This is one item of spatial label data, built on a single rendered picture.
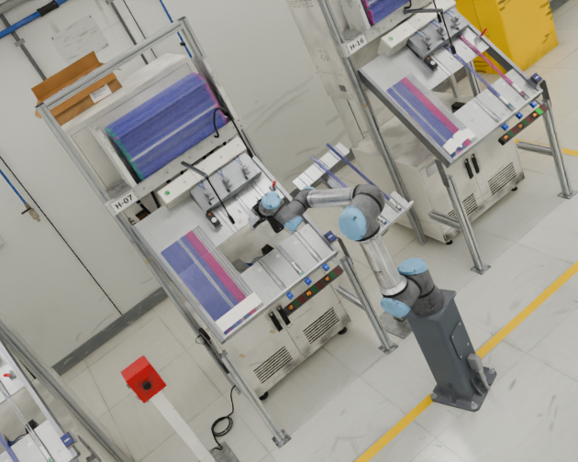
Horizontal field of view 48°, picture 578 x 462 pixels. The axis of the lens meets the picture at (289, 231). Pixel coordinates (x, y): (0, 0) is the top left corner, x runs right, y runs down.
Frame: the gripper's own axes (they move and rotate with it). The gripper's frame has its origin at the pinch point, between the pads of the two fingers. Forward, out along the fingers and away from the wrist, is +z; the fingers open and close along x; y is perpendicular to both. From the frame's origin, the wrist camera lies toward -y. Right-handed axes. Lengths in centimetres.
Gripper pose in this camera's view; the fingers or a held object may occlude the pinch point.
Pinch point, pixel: (264, 221)
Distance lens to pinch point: 299.5
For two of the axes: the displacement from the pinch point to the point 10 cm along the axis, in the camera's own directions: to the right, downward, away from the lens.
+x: -7.7, 5.8, -2.5
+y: -6.1, -7.9, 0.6
